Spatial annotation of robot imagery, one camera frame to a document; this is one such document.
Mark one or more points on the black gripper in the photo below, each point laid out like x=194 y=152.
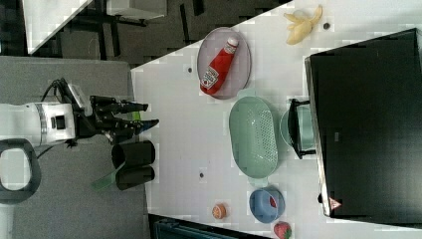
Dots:
x=88 y=126

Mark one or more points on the mint green oval strainer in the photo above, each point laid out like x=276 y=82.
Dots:
x=253 y=137

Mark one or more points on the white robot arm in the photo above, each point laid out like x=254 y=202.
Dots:
x=26 y=127

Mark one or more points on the green bottle white cap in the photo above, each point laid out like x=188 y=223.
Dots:
x=136 y=116

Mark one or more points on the small black cup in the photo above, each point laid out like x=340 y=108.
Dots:
x=129 y=177

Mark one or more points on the green slotted spatula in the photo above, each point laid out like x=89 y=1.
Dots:
x=106 y=181

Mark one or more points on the red ketchup bottle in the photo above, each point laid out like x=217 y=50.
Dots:
x=217 y=71

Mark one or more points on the dark teal crate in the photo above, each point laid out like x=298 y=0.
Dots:
x=172 y=229

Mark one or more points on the grey round plate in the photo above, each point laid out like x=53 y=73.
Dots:
x=239 y=73

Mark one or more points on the white side table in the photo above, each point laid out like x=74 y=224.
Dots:
x=44 y=18

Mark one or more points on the orange toy fruit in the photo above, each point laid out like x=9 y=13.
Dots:
x=219 y=211

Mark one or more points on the blue bowl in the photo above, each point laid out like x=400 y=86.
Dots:
x=260 y=205

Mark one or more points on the red toy in bowl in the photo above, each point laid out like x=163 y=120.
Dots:
x=273 y=202

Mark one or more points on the mint green mug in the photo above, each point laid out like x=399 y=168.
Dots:
x=306 y=131

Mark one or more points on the red toy strawberry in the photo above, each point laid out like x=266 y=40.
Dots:
x=283 y=230

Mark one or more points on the peeled toy banana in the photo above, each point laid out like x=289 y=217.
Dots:
x=301 y=26

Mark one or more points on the black toaster oven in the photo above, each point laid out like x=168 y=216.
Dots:
x=366 y=109

